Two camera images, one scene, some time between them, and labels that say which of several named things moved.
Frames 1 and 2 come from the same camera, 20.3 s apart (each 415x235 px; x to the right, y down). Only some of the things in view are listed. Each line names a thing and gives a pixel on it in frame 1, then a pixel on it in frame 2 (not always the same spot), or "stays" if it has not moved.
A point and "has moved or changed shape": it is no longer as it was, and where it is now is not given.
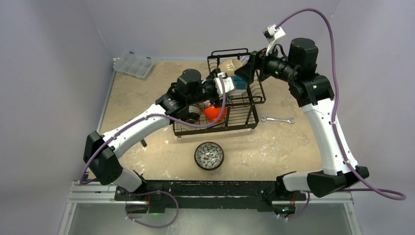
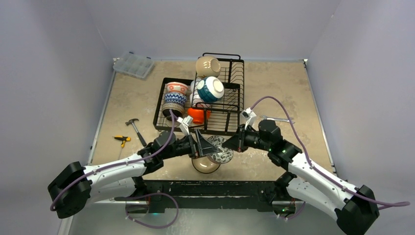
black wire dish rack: [237, 106] has moved or changed shape
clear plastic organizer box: [135, 64] stays
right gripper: [257, 64] to [240, 140]
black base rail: [212, 194] stays
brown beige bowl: [193, 115] has moved or changed shape
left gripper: [212, 82] to [201, 148]
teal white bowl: [240, 86] has moved or changed shape
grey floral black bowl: [209, 155] has moved or changed shape
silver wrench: [289, 120] stays
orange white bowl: [212, 113] to [197, 115]
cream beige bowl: [229, 65] to [207, 66]
